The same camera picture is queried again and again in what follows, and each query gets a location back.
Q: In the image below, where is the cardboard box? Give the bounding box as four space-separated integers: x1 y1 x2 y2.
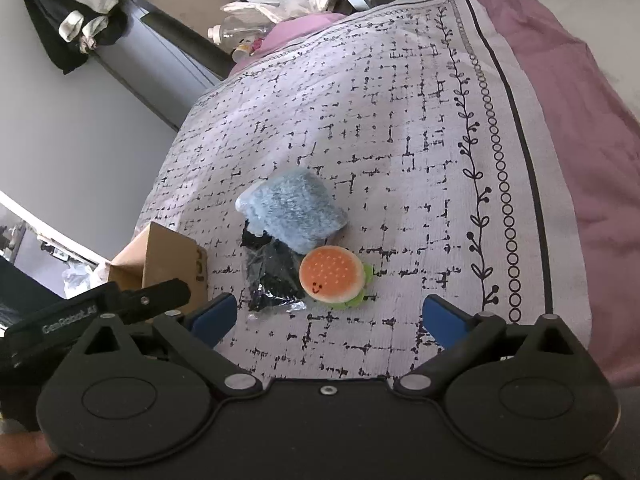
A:
107 222 209 322

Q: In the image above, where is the person's left hand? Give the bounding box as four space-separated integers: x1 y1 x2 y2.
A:
0 430 59 477

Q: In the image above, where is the black hanging garment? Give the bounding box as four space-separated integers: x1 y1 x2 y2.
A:
21 0 129 75

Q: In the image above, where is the black stitched cloth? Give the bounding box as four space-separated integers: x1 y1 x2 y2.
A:
240 226 309 319

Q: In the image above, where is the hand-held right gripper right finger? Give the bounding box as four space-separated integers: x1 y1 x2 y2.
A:
396 295 583 397

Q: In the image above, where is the blue fluffy cloth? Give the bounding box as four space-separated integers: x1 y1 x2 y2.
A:
235 169 349 255

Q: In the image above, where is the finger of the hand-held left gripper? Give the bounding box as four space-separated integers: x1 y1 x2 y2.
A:
118 279 193 324

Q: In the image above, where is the dark wooden nightstand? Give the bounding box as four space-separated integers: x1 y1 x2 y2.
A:
139 0 251 82

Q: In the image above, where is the clear plastic bottle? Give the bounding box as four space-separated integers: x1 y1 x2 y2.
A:
207 15 273 54

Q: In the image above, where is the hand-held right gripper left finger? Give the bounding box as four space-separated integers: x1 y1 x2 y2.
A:
75 293 264 397

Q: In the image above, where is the white hanging garment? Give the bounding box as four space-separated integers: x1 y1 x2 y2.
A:
26 0 121 44

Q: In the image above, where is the white fluffy blanket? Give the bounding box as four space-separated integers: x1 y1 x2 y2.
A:
516 0 640 128

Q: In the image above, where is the white black-patterned printed blanket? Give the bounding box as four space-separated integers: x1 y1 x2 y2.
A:
132 0 589 382

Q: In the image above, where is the burger plush toy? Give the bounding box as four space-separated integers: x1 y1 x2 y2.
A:
299 246 376 308

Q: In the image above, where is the pink bedsheet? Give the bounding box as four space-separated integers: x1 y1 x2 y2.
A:
235 0 640 376

